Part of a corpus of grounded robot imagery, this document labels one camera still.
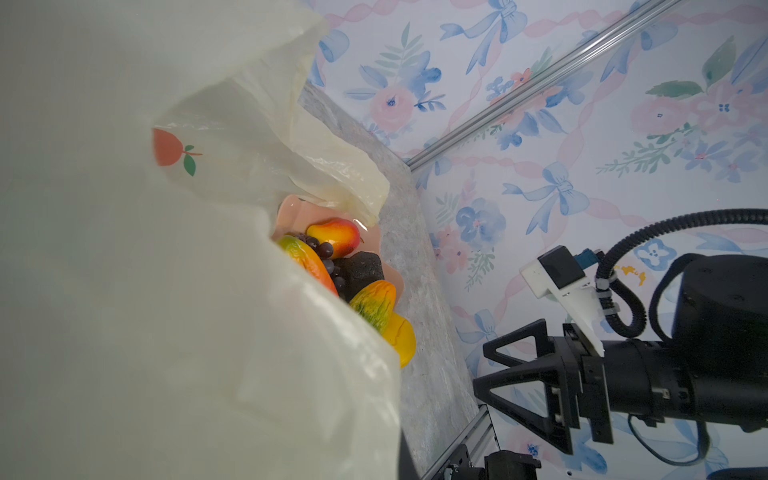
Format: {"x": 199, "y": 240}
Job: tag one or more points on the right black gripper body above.
{"x": 582, "y": 389}

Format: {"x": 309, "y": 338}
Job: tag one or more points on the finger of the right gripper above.
{"x": 534, "y": 398}
{"x": 521, "y": 346}

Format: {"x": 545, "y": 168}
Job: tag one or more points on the cream plastic bag orange print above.
{"x": 150, "y": 326}

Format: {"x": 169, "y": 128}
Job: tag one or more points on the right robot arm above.
{"x": 712, "y": 369}

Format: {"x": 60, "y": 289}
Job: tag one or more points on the yellow bell pepper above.
{"x": 399, "y": 334}

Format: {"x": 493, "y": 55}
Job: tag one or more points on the green orange mango fruit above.
{"x": 375, "y": 304}

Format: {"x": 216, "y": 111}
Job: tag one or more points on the black avocado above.
{"x": 358, "y": 271}

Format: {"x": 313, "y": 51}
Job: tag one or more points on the dark purple grape bunch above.
{"x": 325, "y": 252}

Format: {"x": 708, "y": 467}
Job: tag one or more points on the orange red mango fruit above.
{"x": 307, "y": 258}

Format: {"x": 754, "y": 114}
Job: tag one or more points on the pink flower-shaped plate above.
{"x": 296, "y": 214}

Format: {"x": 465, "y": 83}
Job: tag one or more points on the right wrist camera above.
{"x": 558, "y": 274}

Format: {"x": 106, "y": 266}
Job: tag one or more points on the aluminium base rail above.
{"x": 475, "y": 454}

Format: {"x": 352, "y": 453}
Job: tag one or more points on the right aluminium corner post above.
{"x": 628, "y": 26}

